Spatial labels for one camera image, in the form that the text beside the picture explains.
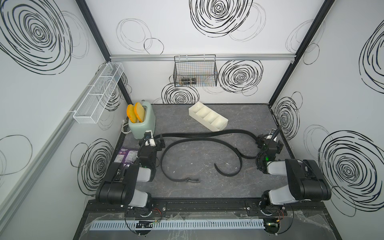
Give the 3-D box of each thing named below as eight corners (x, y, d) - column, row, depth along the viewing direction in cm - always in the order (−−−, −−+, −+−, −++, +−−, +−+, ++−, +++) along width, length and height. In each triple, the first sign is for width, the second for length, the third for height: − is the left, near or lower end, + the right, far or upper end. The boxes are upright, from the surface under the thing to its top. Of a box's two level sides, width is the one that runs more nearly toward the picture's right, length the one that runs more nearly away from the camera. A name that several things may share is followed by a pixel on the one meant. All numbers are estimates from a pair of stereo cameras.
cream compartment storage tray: (187, 114, 116) (187, 109, 111) (198, 105, 122) (199, 100, 118) (217, 136, 103) (218, 131, 99) (228, 125, 109) (229, 120, 105)
